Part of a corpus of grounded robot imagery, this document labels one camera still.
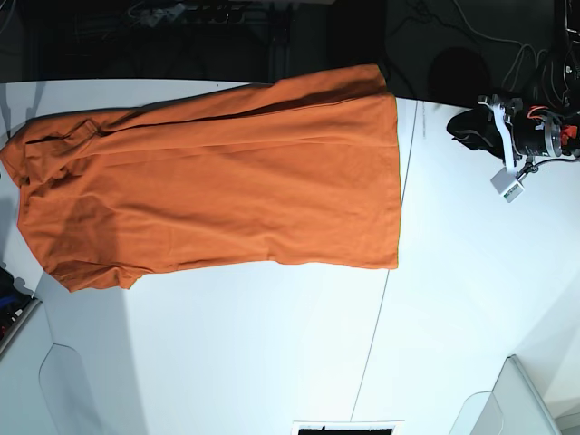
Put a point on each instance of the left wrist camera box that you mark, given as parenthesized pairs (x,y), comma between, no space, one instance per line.
(507,185)

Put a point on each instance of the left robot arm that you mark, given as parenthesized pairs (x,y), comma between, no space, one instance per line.
(548,76)

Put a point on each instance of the orange t-shirt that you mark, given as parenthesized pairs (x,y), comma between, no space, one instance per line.
(306,170)

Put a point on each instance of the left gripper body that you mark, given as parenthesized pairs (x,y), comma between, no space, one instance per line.
(534,133)

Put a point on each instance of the white framed black tray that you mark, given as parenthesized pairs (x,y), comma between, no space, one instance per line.
(389,427)

